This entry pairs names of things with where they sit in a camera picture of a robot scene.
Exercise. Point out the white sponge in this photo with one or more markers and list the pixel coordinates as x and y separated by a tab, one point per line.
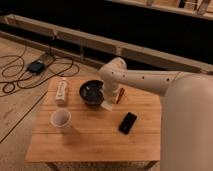
106	105

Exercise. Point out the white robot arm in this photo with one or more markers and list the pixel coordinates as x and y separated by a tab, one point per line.
186	133

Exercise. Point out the dark ceramic bowl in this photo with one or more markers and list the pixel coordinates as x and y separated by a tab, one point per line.
91	92

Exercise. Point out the orange red sausage toy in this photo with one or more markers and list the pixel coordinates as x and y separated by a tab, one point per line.
121	93

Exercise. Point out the black smartphone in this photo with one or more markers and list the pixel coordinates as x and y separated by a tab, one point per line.
127	123

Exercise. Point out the white paper cup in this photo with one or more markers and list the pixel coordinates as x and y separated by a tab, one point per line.
61	118

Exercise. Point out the wooden table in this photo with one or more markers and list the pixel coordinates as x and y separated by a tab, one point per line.
94	134

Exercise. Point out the black power adapter box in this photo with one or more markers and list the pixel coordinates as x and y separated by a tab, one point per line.
36	67

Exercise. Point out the long wooden beam rail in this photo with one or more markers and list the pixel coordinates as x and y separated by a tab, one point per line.
118	48

